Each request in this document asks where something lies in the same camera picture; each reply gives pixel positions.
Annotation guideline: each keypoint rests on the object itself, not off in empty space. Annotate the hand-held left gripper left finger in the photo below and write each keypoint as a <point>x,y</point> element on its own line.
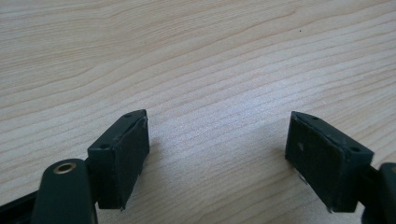
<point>120,161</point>

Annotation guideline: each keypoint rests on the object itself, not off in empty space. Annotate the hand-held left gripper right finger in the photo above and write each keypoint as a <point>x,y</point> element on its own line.
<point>327,165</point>

